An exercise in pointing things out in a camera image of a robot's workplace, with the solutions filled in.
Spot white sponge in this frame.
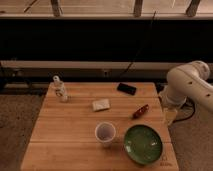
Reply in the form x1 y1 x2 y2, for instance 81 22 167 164
92 99 110 112

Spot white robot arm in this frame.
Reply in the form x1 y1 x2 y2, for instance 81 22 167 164
159 61 213 125

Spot green ceramic plate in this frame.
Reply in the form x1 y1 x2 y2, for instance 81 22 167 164
123 125 163 165

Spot red brown marker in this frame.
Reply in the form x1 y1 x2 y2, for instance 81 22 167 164
132 104 149 119

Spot black smartphone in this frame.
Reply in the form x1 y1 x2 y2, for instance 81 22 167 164
117 83 137 95

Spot black cable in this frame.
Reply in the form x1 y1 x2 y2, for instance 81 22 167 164
119 10 158 78

